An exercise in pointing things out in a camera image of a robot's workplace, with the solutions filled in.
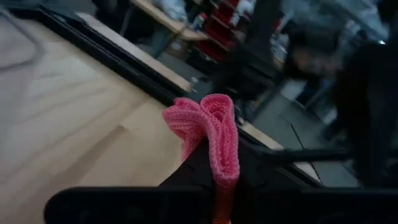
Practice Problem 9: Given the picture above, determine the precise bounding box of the pink microfiber towel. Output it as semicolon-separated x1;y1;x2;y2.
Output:
161;93;241;224

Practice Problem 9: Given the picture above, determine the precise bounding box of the wooden workbench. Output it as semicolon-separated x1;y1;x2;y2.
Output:
130;0;210;42

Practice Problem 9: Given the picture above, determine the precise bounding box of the red shelf unit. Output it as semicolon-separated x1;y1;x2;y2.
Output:
195;0;246;62

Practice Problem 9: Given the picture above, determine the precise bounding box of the black aluminium table frame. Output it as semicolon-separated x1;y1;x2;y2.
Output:
6;6;354;187

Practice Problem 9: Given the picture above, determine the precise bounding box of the person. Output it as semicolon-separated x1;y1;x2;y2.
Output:
284;18;346;78

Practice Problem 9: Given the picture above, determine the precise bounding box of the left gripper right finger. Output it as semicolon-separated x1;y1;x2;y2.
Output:
238;136;312;187

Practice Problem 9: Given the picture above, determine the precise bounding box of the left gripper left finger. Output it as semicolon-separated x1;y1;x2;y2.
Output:
160;138;215;187

